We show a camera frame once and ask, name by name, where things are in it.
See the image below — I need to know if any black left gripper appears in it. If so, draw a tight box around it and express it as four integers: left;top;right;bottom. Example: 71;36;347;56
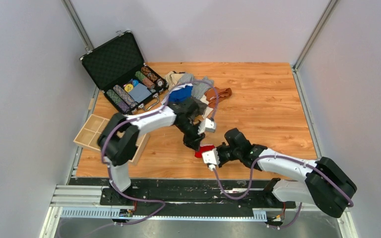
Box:
175;118;205;152

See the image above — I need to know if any red underwear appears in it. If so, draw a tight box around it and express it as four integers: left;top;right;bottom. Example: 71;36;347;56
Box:
194;144;216;158

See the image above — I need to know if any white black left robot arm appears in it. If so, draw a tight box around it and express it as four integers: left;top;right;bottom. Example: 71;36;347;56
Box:
97;98;205;205

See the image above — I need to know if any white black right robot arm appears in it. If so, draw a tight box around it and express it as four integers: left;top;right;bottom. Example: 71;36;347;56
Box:
215;128;357;218

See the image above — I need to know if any grey-green underwear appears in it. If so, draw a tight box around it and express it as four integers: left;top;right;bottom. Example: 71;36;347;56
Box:
194;98;207;116

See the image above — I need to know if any blue underwear white waistband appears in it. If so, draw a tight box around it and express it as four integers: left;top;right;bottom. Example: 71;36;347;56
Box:
163;83;193;104

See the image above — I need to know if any grey striped underwear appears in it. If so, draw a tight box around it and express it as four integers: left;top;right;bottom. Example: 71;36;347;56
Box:
178;73;214;99

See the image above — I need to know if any brown underwear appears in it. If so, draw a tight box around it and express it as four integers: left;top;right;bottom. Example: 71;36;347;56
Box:
205;87;232;108

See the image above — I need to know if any beige underwear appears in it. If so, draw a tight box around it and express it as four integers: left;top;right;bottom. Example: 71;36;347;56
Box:
164;71;183;90

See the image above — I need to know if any black aluminium poker chip case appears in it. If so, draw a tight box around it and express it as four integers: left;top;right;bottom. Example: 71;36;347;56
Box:
80;31;169;115

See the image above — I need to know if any wooden compartment tray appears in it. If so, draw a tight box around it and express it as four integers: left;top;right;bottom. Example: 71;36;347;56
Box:
73;114;150;166

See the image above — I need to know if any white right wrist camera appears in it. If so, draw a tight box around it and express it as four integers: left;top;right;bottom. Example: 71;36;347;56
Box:
201;148;220;171

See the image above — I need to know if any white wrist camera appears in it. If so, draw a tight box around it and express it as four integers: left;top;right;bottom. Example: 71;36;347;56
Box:
201;148;220;171
198;118;216;135

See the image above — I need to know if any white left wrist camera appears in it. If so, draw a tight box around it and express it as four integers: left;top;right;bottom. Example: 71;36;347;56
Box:
198;118;216;135

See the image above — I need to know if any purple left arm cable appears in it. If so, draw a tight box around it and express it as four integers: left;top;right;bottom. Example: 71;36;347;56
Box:
101;80;220;227

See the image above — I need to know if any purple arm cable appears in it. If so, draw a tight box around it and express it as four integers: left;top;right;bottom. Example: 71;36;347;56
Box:
101;80;220;227
211;155;355;230

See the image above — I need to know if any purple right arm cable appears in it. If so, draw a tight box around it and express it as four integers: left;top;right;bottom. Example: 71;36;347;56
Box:
211;155;355;230

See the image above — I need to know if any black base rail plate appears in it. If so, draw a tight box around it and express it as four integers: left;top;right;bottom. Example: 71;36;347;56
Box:
69;178;299;218

